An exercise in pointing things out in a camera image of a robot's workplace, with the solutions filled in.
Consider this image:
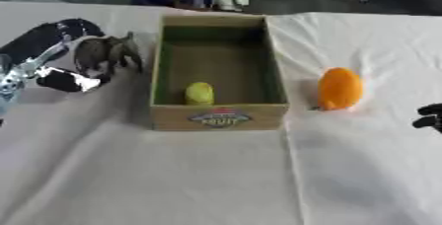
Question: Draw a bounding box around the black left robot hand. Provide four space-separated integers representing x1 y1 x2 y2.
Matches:
0 18 112 94

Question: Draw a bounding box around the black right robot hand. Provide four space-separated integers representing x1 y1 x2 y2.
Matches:
410 103 442 130

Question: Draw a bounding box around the grey toy animal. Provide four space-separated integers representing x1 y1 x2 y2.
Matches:
72 31 145 76

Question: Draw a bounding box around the tan cardboard box green inside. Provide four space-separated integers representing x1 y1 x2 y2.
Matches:
148 14 290 132

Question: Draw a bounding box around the orange toy fruit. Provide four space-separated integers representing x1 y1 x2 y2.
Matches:
316 66 365 112

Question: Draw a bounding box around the yellow toy fruit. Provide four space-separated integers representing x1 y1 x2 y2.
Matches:
183 81 216 107

